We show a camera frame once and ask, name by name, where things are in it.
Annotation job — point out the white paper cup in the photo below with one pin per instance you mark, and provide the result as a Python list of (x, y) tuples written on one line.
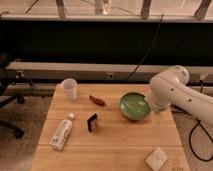
[(69, 87)]

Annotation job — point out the green ceramic bowl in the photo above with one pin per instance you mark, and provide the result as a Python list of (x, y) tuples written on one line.
[(134, 107)]

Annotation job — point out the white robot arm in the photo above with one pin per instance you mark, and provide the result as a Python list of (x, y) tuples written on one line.
[(169, 87)]

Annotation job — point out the white sponge block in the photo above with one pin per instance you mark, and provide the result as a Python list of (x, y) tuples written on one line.
[(156, 159)]

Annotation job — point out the red chili pepper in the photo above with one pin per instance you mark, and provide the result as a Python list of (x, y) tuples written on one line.
[(97, 101)]

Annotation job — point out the black standing eraser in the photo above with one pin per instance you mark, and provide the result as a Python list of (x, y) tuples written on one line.
[(92, 123)]

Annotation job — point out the white plastic bottle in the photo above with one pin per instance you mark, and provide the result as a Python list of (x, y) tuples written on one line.
[(60, 136)]

